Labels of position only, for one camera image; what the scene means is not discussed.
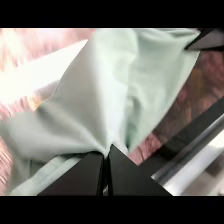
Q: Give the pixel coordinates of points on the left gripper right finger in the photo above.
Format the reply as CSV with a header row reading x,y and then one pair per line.
x,y
131,178

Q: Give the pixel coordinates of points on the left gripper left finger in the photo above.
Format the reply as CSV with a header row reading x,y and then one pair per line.
x,y
80,178

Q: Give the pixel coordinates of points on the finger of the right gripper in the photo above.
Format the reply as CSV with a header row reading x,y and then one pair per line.
x,y
210,39

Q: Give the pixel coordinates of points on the pale green shirt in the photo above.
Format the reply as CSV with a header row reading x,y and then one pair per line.
x,y
96,96

